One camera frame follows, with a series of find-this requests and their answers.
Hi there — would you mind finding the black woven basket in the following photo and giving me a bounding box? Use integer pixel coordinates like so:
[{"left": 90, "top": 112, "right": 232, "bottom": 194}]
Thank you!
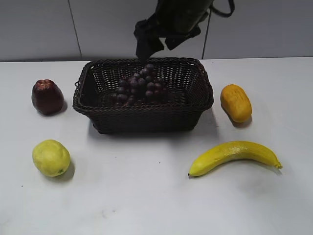
[{"left": 73, "top": 57, "right": 214, "bottom": 134}]

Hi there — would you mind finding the yellow banana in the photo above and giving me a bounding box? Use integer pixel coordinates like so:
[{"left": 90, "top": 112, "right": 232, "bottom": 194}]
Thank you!
[{"left": 188, "top": 141, "right": 283, "bottom": 177}]

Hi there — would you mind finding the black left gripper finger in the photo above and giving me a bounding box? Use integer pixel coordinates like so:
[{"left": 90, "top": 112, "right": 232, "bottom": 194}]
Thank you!
[{"left": 136, "top": 35, "right": 164, "bottom": 60}]

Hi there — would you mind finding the yellow lemon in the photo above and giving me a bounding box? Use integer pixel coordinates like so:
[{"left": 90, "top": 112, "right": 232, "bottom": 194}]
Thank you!
[{"left": 32, "top": 140, "right": 70, "bottom": 177}]

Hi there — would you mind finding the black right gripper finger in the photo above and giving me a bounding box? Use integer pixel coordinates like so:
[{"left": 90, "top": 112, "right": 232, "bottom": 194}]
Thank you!
[{"left": 165, "top": 26, "right": 201, "bottom": 50}]

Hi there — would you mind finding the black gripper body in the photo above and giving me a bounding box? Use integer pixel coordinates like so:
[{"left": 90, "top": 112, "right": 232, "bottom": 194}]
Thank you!
[{"left": 134, "top": 0, "right": 213, "bottom": 39}]

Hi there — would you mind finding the orange yellow mango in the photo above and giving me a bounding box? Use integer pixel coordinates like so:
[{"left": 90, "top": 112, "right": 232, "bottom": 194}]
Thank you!
[{"left": 220, "top": 84, "right": 252, "bottom": 123}]

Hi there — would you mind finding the dark red wax apple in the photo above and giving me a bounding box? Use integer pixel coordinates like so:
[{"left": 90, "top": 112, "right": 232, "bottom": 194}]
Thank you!
[{"left": 31, "top": 79, "right": 64, "bottom": 116}]

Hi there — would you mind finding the black cable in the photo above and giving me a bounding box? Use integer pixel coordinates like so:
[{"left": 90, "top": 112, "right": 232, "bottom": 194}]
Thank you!
[{"left": 210, "top": 0, "right": 235, "bottom": 18}]

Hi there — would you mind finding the purple grape bunch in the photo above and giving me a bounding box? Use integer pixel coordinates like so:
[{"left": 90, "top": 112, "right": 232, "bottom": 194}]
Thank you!
[{"left": 110, "top": 64, "right": 168, "bottom": 106}]

